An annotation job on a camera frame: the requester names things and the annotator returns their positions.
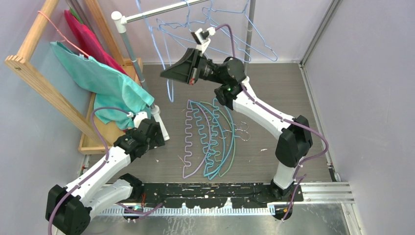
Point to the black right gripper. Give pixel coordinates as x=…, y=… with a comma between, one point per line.
x=185, y=70

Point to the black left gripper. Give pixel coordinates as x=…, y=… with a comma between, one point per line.
x=157, y=140

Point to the light blue wire hanger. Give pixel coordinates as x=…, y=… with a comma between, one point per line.
x=169, y=83
x=254, y=40
x=234, y=27

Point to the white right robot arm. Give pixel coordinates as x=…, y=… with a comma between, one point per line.
x=292, y=133

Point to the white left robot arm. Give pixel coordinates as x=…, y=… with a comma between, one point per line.
x=71, y=208

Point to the teal cloth garment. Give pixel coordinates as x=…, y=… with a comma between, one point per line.
x=112, y=88

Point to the purple wavy plastic hanger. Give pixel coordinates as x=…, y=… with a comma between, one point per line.
x=188, y=143

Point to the teal wavy plastic hanger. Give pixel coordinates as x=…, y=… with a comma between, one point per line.
x=212, y=137

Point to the magenta cloth garment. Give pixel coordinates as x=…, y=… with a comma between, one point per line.
x=89, y=43

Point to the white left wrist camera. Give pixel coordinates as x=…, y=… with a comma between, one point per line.
x=138, y=118

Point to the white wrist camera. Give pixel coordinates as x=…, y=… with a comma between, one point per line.
x=138, y=118
x=202, y=38

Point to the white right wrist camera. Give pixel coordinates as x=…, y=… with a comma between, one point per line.
x=202, y=38

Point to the wooden clothes rack frame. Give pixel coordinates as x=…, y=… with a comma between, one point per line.
x=20, y=64

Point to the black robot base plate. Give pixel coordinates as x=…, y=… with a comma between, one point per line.
x=215, y=199

